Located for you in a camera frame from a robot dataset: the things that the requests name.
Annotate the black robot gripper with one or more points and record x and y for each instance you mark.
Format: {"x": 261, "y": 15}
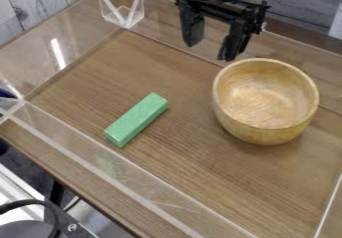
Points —
{"x": 244, "y": 13}

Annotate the green rectangular block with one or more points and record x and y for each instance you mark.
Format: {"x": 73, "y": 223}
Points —
{"x": 136, "y": 120}

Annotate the brown wooden bowl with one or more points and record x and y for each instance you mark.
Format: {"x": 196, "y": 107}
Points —
{"x": 265, "y": 100}

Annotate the clear acrylic tray wall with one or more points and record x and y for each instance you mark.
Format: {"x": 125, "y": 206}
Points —
{"x": 185, "y": 180}

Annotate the black table leg bracket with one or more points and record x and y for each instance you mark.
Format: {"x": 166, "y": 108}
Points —
{"x": 70, "y": 227}

